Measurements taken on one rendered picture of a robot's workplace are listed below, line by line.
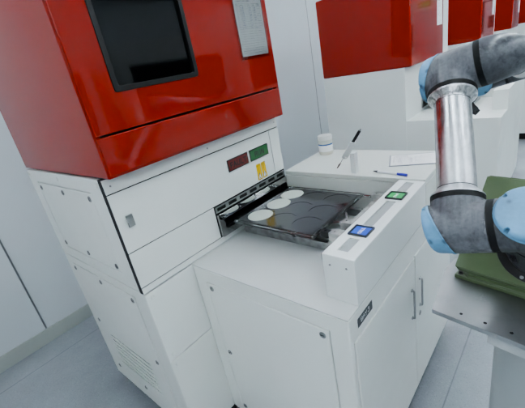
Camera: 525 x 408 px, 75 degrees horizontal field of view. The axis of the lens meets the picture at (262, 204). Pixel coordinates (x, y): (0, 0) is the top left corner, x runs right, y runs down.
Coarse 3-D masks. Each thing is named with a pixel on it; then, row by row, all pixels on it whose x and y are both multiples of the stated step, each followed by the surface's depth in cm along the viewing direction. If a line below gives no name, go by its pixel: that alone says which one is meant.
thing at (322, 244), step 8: (256, 232) 138; (264, 232) 135; (272, 232) 132; (280, 232) 129; (288, 240) 127; (296, 240) 125; (304, 240) 122; (312, 240) 120; (320, 240) 118; (328, 240) 117; (320, 248) 119
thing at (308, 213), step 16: (304, 192) 149; (320, 192) 146; (256, 208) 142; (288, 208) 136; (304, 208) 133; (320, 208) 131; (336, 208) 128; (272, 224) 125; (288, 224) 123; (304, 224) 121; (320, 224) 118
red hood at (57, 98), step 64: (0, 0) 93; (64, 0) 82; (128, 0) 94; (192, 0) 108; (256, 0) 128; (0, 64) 113; (64, 64) 84; (128, 64) 96; (192, 64) 110; (256, 64) 132; (64, 128) 100; (128, 128) 97; (192, 128) 113
